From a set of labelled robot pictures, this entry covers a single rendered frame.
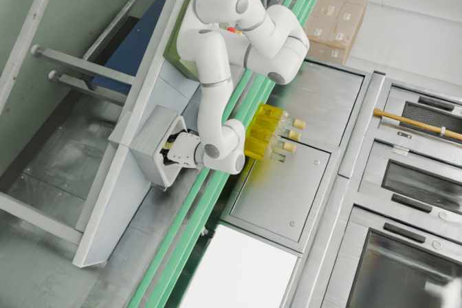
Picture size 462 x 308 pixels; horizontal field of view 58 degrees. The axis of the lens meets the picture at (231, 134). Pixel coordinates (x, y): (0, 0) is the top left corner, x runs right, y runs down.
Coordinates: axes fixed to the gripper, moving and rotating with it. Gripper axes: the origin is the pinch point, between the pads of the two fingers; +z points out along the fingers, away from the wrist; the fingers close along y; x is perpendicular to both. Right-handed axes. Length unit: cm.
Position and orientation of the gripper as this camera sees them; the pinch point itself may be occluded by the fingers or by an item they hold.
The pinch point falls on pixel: (162, 144)
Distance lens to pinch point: 134.1
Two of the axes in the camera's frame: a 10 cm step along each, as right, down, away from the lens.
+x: -3.1, -5.7, -7.6
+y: 4.1, -8.0, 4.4
